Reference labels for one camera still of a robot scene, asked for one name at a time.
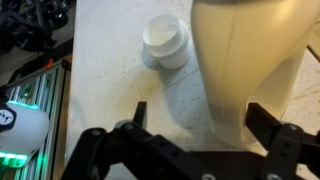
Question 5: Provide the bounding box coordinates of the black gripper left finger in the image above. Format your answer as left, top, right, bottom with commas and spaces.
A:
61, 102, 214, 180

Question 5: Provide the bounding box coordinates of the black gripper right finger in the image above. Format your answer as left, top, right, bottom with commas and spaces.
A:
246, 103, 320, 180

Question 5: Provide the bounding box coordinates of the white detergent bottle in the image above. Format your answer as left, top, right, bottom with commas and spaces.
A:
191, 0, 320, 147

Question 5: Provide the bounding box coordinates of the white bottle cap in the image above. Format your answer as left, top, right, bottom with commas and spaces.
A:
142, 14, 190, 69

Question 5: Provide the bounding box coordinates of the white dryer with control panel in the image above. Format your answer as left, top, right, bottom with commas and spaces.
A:
67, 0, 267, 180

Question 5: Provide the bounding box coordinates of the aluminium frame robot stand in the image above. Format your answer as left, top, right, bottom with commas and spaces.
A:
0, 60, 71, 180

